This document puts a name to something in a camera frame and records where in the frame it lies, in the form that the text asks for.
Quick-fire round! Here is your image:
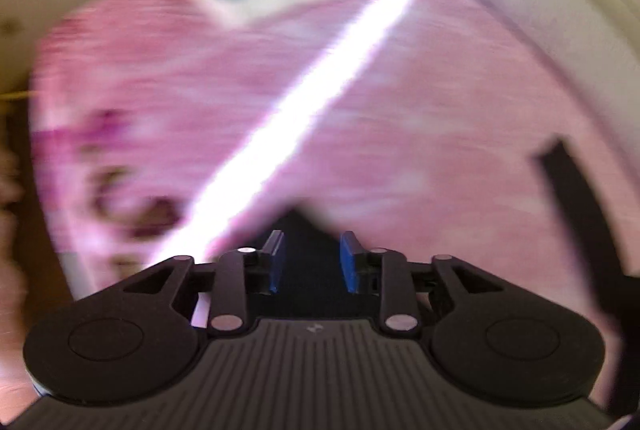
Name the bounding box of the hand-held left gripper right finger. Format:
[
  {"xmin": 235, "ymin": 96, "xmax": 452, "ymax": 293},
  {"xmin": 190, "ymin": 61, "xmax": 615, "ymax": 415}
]
[{"xmin": 340, "ymin": 231, "xmax": 506, "ymax": 337}]

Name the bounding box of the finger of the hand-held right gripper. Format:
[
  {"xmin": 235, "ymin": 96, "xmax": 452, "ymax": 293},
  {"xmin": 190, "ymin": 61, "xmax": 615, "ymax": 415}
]
[{"xmin": 534, "ymin": 137, "xmax": 627, "ymax": 413}]

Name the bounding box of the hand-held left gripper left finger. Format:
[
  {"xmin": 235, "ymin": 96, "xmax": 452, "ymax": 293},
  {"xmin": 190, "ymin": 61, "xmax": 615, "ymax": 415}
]
[{"xmin": 122, "ymin": 230, "xmax": 287, "ymax": 337}]

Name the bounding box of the dark cloth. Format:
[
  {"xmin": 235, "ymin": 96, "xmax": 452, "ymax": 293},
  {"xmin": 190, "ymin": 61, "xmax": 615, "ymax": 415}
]
[{"xmin": 260, "ymin": 207, "xmax": 371, "ymax": 322}]

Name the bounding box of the pink printed blanket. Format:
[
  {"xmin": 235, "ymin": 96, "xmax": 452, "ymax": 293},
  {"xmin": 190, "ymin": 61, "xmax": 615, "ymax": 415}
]
[{"xmin": 30, "ymin": 0, "xmax": 632, "ymax": 328}]

